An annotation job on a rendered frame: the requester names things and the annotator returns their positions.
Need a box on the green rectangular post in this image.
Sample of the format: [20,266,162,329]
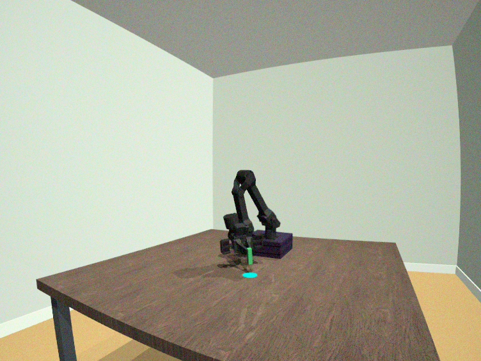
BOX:
[247,247,253,265]

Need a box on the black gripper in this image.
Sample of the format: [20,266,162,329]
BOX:
[220,233,264,255]

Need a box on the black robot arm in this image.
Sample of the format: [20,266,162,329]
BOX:
[223,170,280,240]

